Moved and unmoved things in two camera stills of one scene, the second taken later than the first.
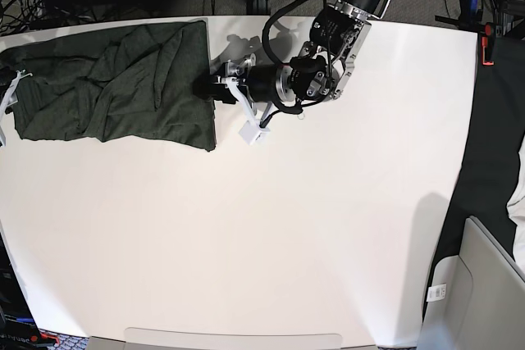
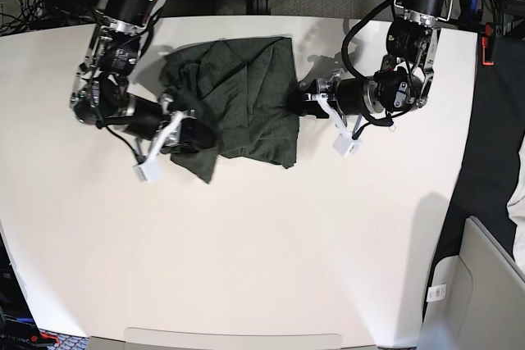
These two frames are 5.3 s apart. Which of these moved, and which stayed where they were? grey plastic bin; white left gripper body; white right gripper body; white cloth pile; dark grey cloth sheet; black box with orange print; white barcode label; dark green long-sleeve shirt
Moved: dark green long-sleeve shirt; white left gripper body; white right gripper body
Stayed: dark grey cloth sheet; black box with orange print; grey plastic bin; white barcode label; white cloth pile
